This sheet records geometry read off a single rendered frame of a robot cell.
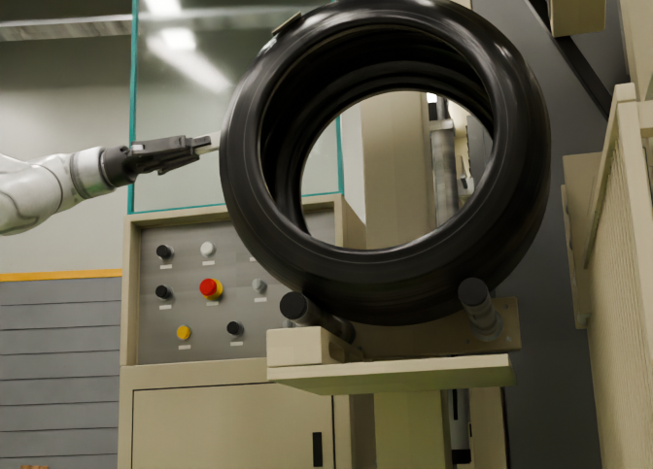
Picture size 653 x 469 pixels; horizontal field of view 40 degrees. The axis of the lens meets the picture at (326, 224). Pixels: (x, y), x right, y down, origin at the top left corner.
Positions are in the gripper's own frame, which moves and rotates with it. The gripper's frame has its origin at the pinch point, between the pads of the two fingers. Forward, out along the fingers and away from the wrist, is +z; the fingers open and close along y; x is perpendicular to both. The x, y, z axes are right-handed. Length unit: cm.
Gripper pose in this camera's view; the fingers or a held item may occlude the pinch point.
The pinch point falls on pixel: (213, 142)
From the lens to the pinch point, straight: 165.1
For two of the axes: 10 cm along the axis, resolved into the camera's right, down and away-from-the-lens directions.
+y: 2.3, 2.5, 9.4
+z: 9.6, -2.3, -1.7
